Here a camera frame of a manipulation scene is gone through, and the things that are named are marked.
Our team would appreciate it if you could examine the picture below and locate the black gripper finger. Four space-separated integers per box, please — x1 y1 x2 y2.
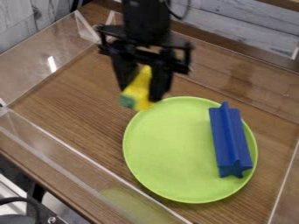
150 59 174 102
111 53 139 90

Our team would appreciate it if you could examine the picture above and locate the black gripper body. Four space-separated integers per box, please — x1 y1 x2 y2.
97 0 193 74

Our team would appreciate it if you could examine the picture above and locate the yellow toy banana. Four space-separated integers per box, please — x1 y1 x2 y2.
119 66 154 111

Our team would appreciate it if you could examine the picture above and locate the green round plate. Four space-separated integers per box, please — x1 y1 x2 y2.
123 96 258 204

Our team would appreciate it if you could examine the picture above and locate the blue star-shaped block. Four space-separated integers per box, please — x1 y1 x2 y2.
210 101 254 179

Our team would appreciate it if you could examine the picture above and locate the clear acrylic tray wall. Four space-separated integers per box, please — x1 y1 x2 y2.
0 8 299 224

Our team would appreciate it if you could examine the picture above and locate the black cable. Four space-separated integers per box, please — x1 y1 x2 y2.
0 196 43 224

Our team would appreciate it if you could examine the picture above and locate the black metal table bracket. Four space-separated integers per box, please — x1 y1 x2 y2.
26 183 67 224

